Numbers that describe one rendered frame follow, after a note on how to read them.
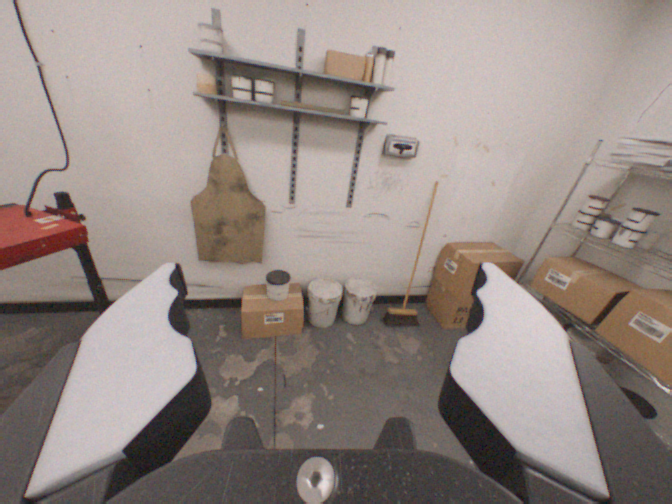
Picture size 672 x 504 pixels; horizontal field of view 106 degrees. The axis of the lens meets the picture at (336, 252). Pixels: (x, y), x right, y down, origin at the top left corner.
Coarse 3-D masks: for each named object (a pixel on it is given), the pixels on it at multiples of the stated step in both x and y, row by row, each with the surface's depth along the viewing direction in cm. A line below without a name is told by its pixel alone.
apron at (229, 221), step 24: (216, 144) 170; (216, 168) 177; (240, 168) 181; (216, 192) 185; (240, 192) 189; (216, 216) 192; (240, 216) 195; (264, 216) 200; (216, 240) 201; (240, 240) 203
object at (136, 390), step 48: (144, 288) 9; (96, 336) 7; (144, 336) 7; (96, 384) 6; (144, 384) 6; (192, 384) 6; (48, 432) 5; (96, 432) 5; (144, 432) 5; (192, 432) 6; (48, 480) 4
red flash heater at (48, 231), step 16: (16, 208) 129; (32, 208) 131; (48, 208) 133; (0, 224) 114; (16, 224) 116; (32, 224) 118; (48, 224) 120; (64, 224) 122; (80, 224) 124; (0, 240) 104; (16, 240) 105; (32, 240) 107; (48, 240) 112; (64, 240) 118; (80, 240) 124; (0, 256) 100; (16, 256) 104; (32, 256) 109
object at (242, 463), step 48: (240, 432) 5; (384, 432) 5; (144, 480) 4; (192, 480) 4; (240, 480) 4; (288, 480) 4; (336, 480) 4; (384, 480) 4; (432, 480) 4; (480, 480) 4
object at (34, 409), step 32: (64, 352) 7; (32, 384) 6; (64, 384) 6; (0, 416) 5; (32, 416) 5; (0, 448) 5; (32, 448) 5; (0, 480) 4; (96, 480) 4; (128, 480) 5
